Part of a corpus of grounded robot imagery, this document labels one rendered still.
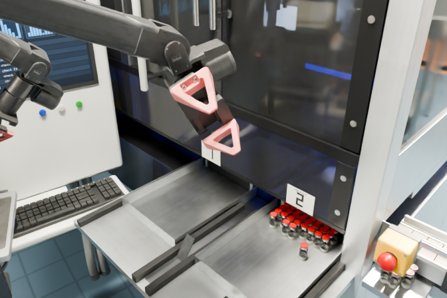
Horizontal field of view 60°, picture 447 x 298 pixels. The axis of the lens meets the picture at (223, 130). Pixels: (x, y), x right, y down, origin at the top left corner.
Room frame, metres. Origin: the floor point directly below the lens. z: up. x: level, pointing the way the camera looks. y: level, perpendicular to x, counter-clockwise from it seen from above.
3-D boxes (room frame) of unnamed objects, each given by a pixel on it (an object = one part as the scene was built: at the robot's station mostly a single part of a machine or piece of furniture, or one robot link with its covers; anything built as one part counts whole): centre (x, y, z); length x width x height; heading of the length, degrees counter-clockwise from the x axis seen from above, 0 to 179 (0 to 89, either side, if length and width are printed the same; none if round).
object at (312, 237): (0.84, -0.22, 0.91); 0.18 x 0.02 x 0.05; 45
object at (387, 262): (0.63, -0.37, 1.00); 0.04 x 0.04 x 0.04; 45
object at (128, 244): (0.83, 0.03, 0.87); 0.70 x 0.48 x 0.02; 45
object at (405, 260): (0.67, -0.40, 1.00); 0.08 x 0.07 x 0.07; 135
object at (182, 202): (1.00, 0.10, 0.90); 0.34 x 0.26 x 0.04; 135
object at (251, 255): (0.76, -0.14, 0.90); 0.34 x 0.26 x 0.04; 135
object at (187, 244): (0.72, 0.14, 0.91); 0.14 x 0.03 x 0.06; 134
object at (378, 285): (0.68, -0.44, 0.87); 0.14 x 0.13 x 0.02; 135
